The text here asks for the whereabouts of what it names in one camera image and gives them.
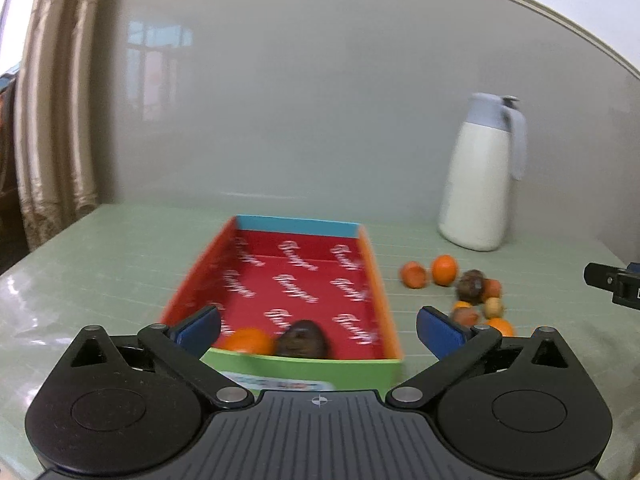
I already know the reddish brown fruit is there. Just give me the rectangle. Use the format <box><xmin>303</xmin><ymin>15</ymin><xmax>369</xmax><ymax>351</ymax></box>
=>
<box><xmin>450</xmin><ymin>307</ymin><xmax>480</xmax><ymax>327</ymax></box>

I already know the small yellow-brown fruit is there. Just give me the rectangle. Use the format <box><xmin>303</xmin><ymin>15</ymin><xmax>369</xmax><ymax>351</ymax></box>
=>
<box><xmin>483</xmin><ymin>297</ymin><xmax>504</xmax><ymax>320</ymax></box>

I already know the front orange tangerine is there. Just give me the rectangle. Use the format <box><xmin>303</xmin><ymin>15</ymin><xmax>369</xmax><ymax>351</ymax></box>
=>
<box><xmin>485</xmin><ymin>318</ymin><xmax>515</xmax><ymax>337</ymax></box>

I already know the beige curtain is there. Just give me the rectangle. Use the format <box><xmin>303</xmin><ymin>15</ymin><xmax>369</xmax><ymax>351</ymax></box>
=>
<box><xmin>14</xmin><ymin>0</ymin><xmax>99</xmax><ymax>249</ymax></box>

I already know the tiny orange kumquat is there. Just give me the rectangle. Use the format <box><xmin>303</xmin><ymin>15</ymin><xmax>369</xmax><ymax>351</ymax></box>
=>
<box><xmin>452</xmin><ymin>300</ymin><xmax>473</xmax><ymax>310</ymax></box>

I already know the round orange tangerine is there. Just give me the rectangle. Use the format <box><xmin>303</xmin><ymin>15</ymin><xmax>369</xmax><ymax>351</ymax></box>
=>
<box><xmin>431</xmin><ymin>255</ymin><xmax>459</xmax><ymax>287</ymax></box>

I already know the colourful cardboard box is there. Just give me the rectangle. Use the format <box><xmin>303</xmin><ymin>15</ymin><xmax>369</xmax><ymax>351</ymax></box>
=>
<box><xmin>160</xmin><ymin>214</ymin><xmax>404</xmax><ymax>393</ymax></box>

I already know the white thermos jug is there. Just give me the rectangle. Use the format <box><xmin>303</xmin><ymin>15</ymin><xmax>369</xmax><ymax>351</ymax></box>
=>
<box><xmin>438</xmin><ymin>92</ymin><xmax>527</xmax><ymax>252</ymax></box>

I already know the orange in box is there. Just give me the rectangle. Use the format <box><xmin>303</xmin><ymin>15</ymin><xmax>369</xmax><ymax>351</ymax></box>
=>
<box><xmin>217</xmin><ymin>327</ymin><xmax>276</xmax><ymax>356</ymax></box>

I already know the small red-orange fruit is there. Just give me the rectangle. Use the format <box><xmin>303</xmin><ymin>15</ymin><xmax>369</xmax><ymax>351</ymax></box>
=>
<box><xmin>399</xmin><ymin>261</ymin><xmax>428</xmax><ymax>289</ymax></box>

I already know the red-orange persimmon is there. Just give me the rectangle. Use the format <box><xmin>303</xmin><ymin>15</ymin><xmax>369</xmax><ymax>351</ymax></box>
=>
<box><xmin>482</xmin><ymin>278</ymin><xmax>502</xmax><ymax>301</ymax></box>

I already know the dark passion fruit in box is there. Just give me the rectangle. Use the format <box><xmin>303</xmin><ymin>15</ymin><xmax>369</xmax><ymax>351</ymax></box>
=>
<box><xmin>274</xmin><ymin>320</ymin><xmax>331</xmax><ymax>359</ymax></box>

